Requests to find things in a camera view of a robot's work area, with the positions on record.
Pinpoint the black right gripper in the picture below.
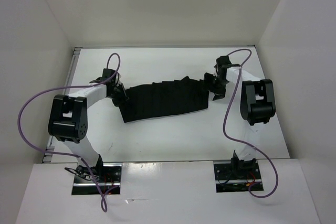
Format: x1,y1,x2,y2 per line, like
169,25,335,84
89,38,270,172
199,72,229,101

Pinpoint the black skirt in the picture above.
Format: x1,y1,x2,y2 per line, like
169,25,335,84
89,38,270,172
119,76,209,123

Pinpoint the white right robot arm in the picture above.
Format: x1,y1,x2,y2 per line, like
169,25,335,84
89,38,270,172
204,64,276,178

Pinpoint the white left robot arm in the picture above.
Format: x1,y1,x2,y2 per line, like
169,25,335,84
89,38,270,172
48,74,128,182

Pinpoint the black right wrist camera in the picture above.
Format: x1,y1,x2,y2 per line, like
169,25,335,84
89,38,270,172
215,56,232,69

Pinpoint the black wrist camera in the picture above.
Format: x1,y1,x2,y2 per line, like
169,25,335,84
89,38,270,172
101,68,117,82
215,56,232,69

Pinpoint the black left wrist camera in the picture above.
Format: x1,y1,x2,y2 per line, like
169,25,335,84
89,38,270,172
101,68,117,82

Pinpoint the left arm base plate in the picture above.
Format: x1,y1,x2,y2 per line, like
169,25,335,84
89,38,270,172
66,163,122,196

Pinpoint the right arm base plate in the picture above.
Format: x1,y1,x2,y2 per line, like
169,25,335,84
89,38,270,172
214,162,264,193

